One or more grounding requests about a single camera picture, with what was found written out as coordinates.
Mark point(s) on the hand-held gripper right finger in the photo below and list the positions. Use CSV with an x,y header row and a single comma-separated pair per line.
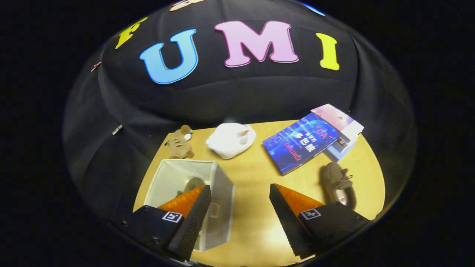
x,y
287,226

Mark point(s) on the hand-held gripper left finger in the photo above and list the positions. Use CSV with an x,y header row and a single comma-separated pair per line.
x,y
191,226

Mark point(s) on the brown fuzzy slipper shoe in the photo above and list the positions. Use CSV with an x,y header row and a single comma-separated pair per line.
x,y
193,183
334,174

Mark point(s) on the grey fabric storage box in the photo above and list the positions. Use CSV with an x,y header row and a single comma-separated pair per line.
x,y
167,178

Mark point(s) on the brown striped plush toy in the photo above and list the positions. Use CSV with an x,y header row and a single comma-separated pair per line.
x,y
180,146

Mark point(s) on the light blue book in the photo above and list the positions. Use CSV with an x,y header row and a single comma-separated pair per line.
x,y
339,152

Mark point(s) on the white plush toy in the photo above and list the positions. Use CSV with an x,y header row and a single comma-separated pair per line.
x,y
228,142

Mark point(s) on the book with red black spine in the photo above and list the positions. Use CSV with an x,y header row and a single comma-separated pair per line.
x,y
343,141

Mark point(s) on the pink and white book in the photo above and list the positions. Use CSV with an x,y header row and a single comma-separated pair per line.
x,y
334,115

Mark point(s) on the silver metal clip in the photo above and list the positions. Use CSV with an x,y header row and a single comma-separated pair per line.
x,y
117,129

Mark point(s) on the red metal clip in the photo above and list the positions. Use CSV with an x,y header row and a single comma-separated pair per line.
x,y
96,66

